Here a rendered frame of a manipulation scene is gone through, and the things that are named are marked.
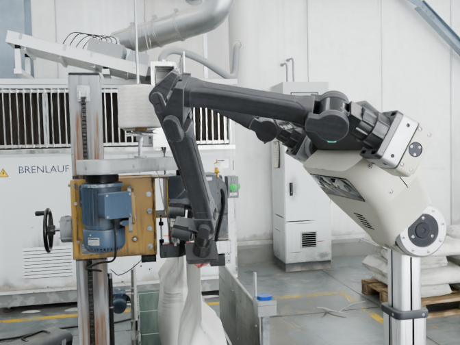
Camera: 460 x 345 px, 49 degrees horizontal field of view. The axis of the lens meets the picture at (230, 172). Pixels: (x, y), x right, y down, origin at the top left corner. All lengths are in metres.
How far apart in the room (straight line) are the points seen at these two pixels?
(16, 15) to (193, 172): 4.68
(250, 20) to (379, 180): 4.13
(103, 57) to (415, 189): 3.43
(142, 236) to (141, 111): 0.52
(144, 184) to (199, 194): 0.66
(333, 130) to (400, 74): 5.88
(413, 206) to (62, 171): 3.75
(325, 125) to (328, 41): 5.52
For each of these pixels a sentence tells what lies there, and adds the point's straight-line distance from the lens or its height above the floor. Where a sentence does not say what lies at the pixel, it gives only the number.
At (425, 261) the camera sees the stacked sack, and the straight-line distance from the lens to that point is 4.59.
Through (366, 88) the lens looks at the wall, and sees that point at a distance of 6.79.
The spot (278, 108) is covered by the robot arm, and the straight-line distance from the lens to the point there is 1.18.
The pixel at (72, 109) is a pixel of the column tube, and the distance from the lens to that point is 2.10.
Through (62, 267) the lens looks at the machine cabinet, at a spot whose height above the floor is 0.39.
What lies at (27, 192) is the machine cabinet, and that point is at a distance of 4.85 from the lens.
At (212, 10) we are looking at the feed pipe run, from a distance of 4.46.
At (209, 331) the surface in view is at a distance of 1.75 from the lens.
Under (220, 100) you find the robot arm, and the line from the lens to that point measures 1.20.
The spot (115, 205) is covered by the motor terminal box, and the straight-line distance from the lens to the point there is 1.78.
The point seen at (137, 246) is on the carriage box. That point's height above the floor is 1.06.
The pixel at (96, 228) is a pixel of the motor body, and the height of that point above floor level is 1.17.
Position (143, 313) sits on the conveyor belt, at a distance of 3.46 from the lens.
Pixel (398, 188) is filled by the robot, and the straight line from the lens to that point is 1.40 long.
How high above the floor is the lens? 1.45
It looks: 3 degrees down
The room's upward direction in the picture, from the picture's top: 1 degrees counter-clockwise
